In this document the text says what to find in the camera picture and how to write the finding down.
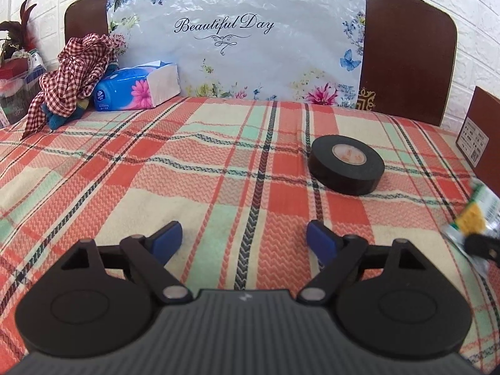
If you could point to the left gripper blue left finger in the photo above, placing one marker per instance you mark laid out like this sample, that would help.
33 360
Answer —
146 258

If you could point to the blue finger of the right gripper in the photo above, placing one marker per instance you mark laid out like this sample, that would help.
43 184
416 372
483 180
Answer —
483 246

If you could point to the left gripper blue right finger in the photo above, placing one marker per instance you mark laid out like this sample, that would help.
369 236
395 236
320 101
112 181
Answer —
339 256

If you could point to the colourful snack packet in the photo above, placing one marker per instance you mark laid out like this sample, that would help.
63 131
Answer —
479 216

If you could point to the black tape roll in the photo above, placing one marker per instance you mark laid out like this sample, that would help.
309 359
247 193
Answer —
345 165

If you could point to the brown cardboard storage box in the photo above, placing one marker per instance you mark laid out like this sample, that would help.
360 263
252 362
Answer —
479 138

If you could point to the plaid bed sheet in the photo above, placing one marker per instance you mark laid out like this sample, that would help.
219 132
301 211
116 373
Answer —
234 173

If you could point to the blue tissue pack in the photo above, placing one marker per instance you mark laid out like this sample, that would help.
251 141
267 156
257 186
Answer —
144 86

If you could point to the red checkered cloth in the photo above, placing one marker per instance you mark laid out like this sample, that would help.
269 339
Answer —
81 64

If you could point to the dark brown wooden headboard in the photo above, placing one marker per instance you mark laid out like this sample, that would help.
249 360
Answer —
408 54

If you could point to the floral Beautiful Day pillow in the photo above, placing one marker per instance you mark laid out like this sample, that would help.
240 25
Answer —
306 51

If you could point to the cluttered bedside items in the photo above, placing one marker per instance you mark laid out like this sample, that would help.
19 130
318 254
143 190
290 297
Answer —
19 85

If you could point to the red feather decoration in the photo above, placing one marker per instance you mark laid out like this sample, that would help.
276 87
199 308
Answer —
19 37

